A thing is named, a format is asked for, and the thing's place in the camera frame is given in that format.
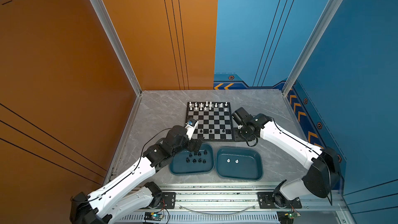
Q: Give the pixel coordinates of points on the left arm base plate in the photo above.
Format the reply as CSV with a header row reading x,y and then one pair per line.
x,y
167,200

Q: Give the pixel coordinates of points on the left aluminium corner post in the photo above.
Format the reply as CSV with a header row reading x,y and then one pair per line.
x,y
108,26

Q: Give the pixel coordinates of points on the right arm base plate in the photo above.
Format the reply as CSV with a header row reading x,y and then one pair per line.
x,y
269,200

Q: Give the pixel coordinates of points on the green circuit board left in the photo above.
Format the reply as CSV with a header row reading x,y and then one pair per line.
x,y
153,218

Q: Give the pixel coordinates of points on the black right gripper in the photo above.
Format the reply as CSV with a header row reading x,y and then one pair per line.
x,y
249,139

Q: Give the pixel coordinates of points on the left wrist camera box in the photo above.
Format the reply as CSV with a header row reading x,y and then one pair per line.
x,y
191,123

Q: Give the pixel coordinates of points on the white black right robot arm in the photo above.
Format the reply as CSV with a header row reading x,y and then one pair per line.
x,y
322,164

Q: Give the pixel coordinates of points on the circuit board right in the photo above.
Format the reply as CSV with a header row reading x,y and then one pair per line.
x,y
287,217

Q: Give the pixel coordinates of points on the teal tray with black pieces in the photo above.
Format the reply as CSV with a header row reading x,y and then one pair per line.
x,y
179,166

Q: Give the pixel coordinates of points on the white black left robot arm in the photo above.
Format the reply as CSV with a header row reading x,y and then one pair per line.
x,y
115,200

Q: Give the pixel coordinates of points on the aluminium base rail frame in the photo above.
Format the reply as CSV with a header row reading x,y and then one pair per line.
x,y
237,202

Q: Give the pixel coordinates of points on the aluminium corner post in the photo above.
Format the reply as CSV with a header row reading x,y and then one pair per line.
x,y
323,22
108,26

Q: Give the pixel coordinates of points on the black white chessboard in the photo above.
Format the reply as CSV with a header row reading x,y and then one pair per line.
x,y
214,121

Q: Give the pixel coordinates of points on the teal tray with white pieces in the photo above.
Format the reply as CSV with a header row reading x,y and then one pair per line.
x,y
249,166

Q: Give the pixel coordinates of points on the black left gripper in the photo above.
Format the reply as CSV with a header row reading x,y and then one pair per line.
x,y
192,147

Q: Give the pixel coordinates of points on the right aluminium corner post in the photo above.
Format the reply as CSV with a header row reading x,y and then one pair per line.
x,y
323,22

